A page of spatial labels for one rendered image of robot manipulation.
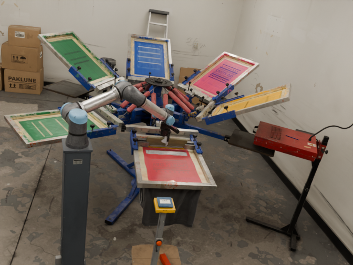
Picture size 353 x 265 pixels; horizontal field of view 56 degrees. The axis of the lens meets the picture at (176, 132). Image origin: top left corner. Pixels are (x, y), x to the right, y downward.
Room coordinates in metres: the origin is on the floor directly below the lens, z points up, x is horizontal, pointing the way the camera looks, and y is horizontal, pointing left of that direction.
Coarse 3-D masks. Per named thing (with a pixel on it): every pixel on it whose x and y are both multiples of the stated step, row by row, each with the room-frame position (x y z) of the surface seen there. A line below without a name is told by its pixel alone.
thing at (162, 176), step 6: (144, 150) 2.47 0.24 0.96; (144, 156) 2.38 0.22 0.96; (150, 156) 2.39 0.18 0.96; (156, 156) 2.41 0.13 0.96; (162, 156) 2.43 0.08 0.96; (144, 162) 2.27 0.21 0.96; (150, 162) 2.29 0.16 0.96; (150, 168) 2.20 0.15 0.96; (150, 174) 2.12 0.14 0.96; (156, 174) 2.14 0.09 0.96; (162, 174) 2.15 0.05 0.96; (168, 174) 2.17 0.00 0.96; (156, 180) 2.05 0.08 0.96; (162, 180) 2.07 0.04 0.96; (168, 180) 2.08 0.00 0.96; (174, 180) 2.09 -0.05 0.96
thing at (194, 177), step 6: (168, 150) 2.55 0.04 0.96; (174, 150) 2.57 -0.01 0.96; (180, 150) 2.59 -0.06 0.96; (186, 150) 2.62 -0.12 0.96; (168, 156) 2.45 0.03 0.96; (174, 156) 2.47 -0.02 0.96; (180, 156) 2.49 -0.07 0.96; (186, 156) 2.51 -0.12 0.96; (192, 162) 2.42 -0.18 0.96; (192, 168) 2.32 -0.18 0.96; (174, 174) 2.18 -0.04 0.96; (180, 174) 2.20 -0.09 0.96; (186, 174) 2.21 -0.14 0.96; (192, 174) 2.23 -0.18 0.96; (180, 180) 2.11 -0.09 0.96; (186, 180) 2.12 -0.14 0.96; (192, 180) 2.14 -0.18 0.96; (198, 180) 2.15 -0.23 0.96
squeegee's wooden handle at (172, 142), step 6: (150, 138) 2.52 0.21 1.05; (156, 138) 2.54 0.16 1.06; (162, 138) 2.55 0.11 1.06; (174, 138) 2.60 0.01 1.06; (150, 144) 2.53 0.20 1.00; (156, 144) 2.54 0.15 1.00; (162, 144) 2.55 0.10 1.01; (168, 144) 2.56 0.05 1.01; (174, 144) 2.58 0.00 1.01; (180, 144) 2.59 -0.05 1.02
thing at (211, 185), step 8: (144, 136) 2.68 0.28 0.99; (152, 136) 2.70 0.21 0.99; (160, 136) 2.73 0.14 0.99; (136, 152) 2.35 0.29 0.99; (136, 160) 2.22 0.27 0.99; (200, 160) 2.41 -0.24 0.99; (136, 168) 2.11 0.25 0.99; (208, 168) 2.30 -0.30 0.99; (136, 176) 2.03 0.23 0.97; (208, 176) 2.18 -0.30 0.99; (144, 184) 1.93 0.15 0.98; (152, 184) 1.95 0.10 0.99; (160, 184) 1.96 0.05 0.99; (168, 184) 1.98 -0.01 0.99; (176, 184) 2.00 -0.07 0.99; (184, 184) 2.01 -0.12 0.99; (192, 184) 2.03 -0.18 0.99; (200, 184) 2.05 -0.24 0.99; (208, 184) 2.07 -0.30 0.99
